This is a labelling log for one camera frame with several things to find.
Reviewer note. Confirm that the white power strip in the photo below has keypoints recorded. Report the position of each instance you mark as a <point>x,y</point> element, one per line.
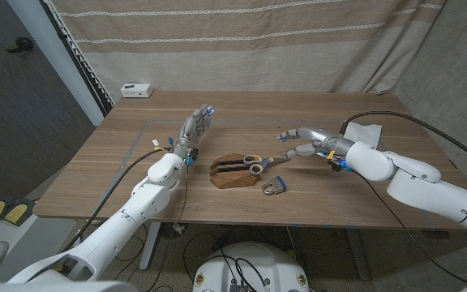
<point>136,90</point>

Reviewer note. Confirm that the beige striped backdrop curtain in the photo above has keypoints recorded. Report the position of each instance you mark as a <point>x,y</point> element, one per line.
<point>237,61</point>

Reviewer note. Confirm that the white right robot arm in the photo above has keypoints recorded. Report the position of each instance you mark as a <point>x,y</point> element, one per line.
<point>428,186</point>

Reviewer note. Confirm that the white robot chest cover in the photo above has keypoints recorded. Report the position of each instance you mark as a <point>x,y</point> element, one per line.
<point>55,287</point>

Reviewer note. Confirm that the dark grey door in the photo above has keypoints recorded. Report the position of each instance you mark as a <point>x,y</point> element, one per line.
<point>14,113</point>

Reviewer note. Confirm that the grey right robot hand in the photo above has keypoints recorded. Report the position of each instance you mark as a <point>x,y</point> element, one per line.
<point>322,140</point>

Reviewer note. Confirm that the brown wooden scissors holder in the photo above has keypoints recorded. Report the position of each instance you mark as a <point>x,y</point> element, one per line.
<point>231,180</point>

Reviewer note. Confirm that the silver padlock with blue base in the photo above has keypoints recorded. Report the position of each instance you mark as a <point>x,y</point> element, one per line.
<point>276,185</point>

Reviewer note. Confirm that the black backdrop frame pole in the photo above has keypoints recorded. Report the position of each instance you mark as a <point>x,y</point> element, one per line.
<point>78,61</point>

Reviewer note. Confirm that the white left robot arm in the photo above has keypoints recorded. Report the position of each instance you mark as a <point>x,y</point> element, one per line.
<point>116,227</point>

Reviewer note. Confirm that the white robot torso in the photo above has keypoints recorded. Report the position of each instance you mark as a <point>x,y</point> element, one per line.
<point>254,263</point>

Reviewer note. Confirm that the white tissue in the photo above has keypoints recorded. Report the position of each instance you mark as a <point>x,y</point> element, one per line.
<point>365,131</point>

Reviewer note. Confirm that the white table leg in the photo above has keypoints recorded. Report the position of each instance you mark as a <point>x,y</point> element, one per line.
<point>150,247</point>
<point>358,253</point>

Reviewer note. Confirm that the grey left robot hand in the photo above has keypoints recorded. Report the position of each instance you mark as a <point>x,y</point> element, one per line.
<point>191,130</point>

